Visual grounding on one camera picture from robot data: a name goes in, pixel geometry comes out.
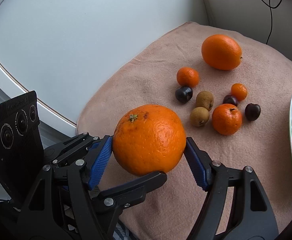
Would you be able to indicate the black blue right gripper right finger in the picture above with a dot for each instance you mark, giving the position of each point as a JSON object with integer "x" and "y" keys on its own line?
{"x": 251, "y": 215}

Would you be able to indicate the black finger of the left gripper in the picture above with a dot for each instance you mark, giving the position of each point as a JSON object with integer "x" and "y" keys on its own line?
{"x": 110, "y": 203}

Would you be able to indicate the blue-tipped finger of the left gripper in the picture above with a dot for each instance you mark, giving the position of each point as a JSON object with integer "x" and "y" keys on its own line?
{"x": 69, "y": 150}

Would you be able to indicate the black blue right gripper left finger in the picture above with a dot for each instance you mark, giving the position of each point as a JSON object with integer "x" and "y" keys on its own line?
{"x": 80, "y": 177}

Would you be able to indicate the large rough orange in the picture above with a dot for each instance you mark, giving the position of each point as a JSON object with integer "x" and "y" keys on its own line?
{"x": 149, "y": 138}

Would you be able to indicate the medium mandarin with stem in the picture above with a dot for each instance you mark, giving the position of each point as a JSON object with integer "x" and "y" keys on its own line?
{"x": 226, "y": 119}

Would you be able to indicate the tiny kumquat orange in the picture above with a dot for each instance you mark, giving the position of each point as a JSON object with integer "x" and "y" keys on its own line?
{"x": 239, "y": 91}

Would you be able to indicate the small mandarin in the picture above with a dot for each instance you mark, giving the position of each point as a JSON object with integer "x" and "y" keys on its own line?
{"x": 187, "y": 76}

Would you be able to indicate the large smooth orange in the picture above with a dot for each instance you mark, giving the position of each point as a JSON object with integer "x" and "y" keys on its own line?
{"x": 221, "y": 52}

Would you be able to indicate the pink towel cloth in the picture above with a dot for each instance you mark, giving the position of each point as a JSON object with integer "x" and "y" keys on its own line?
{"x": 150, "y": 78}

